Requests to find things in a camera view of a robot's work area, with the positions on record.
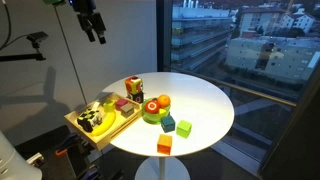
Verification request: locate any black yellow checkered soft cube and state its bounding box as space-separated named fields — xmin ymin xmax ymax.
xmin=76 ymin=107 xmax=103 ymax=133

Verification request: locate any red toy apple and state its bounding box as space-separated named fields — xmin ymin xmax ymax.
xmin=144 ymin=99 xmax=161 ymax=115

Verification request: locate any dark printed soft cube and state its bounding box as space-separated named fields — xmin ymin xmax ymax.
xmin=126 ymin=90 xmax=145 ymax=104

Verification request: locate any yellow toy banana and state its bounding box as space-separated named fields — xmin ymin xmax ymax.
xmin=90 ymin=110 xmax=117 ymax=137

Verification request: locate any white table pedestal base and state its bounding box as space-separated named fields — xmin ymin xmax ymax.
xmin=134 ymin=155 xmax=191 ymax=180

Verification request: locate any green bowl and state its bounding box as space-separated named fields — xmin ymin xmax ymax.
xmin=141 ymin=97 xmax=172 ymax=125

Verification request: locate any black camera on stand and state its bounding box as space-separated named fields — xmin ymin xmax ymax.
xmin=26 ymin=31 xmax=50 ymax=50

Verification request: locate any clamp with orange handle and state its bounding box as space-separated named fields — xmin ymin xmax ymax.
xmin=54 ymin=133 xmax=84 ymax=157

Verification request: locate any orange printed soft cube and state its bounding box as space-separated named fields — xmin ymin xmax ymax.
xmin=124 ymin=75 xmax=144 ymax=95

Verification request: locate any grey toy block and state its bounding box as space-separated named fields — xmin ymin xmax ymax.
xmin=120 ymin=103 xmax=136 ymax=118

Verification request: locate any orange toy fruit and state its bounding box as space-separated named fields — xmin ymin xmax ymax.
xmin=157 ymin=94 xmax=172 ymax=109

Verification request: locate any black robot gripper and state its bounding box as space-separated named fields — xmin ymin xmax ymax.
xmin=76 ymin=11 xmax=107 ymax=45

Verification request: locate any wooden tray box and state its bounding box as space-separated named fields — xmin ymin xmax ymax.
xmin=64 ymin=92 xmax=143 ymax=152

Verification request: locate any teal toy block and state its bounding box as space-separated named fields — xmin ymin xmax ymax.
xmin=160 ymin=115 xmax=176 ymax=134

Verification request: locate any pink toy block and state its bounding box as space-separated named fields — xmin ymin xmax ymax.
xmin=115 ymin=98 xmax=129 ymax=111

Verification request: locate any yellow-green toy block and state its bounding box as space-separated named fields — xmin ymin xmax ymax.
xmin=102 ymin=99 xmax=116 ymax=113

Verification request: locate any green toy block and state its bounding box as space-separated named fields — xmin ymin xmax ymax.
xmin=175 ymin=119 xmax=193 ymax=139

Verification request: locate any black cable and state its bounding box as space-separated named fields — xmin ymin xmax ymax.
xmin=0 ymin=0 xmax=31 ymax=52

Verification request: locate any orange toy block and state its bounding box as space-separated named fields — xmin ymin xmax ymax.
xmin=156 ymin=133 xmax=173 ymax=156

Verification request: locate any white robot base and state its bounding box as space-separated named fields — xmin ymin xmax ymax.
xmin=0 ymin=130 xmax=43 ymax=180

